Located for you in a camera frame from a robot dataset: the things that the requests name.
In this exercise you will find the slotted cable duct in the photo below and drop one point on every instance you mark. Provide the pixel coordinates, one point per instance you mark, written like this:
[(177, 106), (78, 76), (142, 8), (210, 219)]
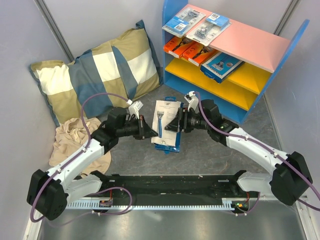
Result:
[(90, 203)]

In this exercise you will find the white blue razor box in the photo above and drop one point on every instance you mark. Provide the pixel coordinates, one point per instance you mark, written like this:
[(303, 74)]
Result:
[(165, 111)]

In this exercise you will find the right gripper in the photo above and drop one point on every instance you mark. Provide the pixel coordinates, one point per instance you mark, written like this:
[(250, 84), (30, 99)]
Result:
[(178, 124)]

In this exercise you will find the small orange razor box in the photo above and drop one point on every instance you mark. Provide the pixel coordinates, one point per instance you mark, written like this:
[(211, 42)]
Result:
[(197, 54)]

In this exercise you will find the orange Gillette Fusion5 box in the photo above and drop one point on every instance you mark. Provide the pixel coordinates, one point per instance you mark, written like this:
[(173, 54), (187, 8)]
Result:
[(176, 46)]

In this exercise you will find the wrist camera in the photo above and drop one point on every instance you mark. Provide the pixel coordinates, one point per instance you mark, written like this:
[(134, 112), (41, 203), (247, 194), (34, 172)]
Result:
[(192, 100), (134, 107)]

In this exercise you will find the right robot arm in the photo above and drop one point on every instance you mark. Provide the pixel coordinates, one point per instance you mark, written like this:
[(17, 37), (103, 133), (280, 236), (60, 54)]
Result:
[(288, 175)]

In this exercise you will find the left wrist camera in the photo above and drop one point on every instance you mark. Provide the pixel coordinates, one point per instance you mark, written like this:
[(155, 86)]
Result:
[(134, 107)]

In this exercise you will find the clear blister razor pack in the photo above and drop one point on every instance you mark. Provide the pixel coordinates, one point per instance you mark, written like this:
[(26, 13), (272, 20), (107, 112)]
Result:
[(182, 22), (210, 29)]

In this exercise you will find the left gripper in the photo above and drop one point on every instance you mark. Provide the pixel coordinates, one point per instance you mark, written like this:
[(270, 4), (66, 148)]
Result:
[(144, 130)]

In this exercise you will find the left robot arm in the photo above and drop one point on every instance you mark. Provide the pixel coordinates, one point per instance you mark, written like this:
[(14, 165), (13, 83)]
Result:
[(51, 191)]

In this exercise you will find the checked beige blue pillow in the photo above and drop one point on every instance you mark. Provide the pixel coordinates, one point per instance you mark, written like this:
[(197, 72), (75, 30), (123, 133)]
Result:
[(123, 68)]

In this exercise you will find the blue shelf with coloured boards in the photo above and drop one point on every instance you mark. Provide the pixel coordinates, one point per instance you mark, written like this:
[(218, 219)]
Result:
[(264, 54)]

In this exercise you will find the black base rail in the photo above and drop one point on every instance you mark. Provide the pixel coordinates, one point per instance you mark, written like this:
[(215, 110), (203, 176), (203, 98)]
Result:
[(171, 189)]

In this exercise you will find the beige crumpled cloth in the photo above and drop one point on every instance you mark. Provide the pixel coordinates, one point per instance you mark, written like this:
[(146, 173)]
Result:
[(69, 137)]

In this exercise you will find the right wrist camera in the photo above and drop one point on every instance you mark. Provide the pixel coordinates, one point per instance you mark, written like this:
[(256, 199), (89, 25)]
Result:
[(192, 100)]

